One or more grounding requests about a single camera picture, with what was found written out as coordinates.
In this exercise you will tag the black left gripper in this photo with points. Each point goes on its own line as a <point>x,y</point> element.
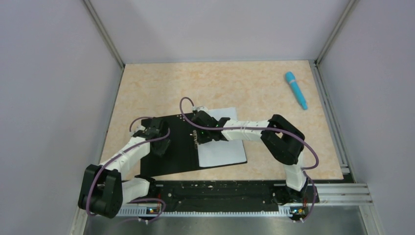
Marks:
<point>160,144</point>

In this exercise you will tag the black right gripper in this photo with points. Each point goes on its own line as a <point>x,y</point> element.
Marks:
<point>199,136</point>

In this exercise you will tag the white A4 file folder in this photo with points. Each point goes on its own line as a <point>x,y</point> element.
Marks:
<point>181,155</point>

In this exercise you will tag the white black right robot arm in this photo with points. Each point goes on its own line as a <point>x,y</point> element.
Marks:
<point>283,140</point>

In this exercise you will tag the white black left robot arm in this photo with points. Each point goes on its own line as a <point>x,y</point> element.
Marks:
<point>104,188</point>

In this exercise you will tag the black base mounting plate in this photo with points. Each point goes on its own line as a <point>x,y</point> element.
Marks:
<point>234,204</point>

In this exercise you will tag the blue marker pen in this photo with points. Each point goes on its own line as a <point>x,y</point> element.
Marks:
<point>291,80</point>

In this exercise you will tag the left aluminium corner post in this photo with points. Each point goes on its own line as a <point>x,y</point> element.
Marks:
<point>103,32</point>

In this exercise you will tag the aluminium corner post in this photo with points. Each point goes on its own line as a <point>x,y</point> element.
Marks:
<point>336,31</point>
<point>103,32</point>

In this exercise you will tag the aluminium front rail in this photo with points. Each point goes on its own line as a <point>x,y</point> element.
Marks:
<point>328,194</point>

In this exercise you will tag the right aluminium corner post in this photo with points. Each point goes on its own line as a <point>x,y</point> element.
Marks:
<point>336,31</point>

